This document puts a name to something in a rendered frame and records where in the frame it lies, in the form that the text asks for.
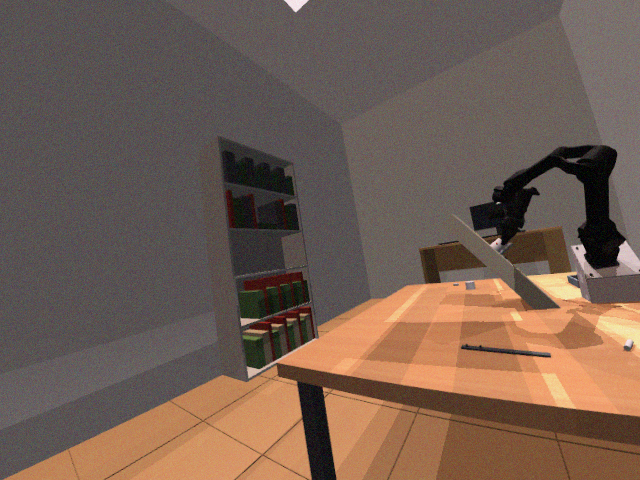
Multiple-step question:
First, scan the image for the white cylinder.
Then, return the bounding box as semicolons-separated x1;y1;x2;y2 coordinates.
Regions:
491;238;508;253

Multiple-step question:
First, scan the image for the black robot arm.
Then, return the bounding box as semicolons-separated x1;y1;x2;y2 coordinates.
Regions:
492;144;627;270

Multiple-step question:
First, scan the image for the dark grey thin bar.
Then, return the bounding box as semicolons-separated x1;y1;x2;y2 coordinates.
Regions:
461;343;551;358

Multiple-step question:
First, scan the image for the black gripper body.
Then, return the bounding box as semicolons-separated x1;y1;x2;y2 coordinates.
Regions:
500;203;528;229

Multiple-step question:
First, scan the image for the beige service panel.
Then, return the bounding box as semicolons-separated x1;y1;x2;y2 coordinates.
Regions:
441;214;561;309

